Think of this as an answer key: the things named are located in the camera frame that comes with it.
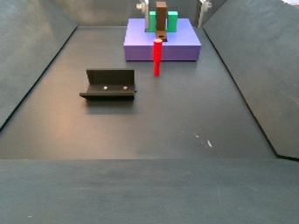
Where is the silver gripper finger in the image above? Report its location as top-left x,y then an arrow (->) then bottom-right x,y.
136,0 -> 149,29
197,0 -> 212,27

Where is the green U-shaped block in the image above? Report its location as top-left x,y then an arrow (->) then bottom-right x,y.
145,11 -> 179,32

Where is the black angle bracket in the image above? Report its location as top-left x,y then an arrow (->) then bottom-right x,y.
79,68 -> 136,100

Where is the purple base board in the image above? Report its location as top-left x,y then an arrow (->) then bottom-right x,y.
124,18 -> 201,61

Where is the red cylinder peg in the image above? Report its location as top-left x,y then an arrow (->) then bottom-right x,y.
153,38 -> 163,76

